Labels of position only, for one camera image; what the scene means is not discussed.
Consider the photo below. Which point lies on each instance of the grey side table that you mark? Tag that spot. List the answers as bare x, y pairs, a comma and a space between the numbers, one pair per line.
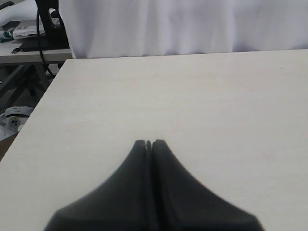
23, 60

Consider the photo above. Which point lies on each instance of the papers on side table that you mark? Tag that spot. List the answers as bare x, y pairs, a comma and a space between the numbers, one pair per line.
18, 30

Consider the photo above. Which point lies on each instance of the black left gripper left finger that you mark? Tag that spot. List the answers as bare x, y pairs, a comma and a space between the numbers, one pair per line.
124, 202

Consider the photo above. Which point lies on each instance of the white device on floor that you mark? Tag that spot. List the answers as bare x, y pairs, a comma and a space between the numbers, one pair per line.
15, 117

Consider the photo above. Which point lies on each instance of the white backdrop curtain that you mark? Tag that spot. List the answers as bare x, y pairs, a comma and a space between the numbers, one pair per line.
128, 28

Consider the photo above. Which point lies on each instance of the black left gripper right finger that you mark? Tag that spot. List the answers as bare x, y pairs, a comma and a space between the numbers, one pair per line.
184, 204

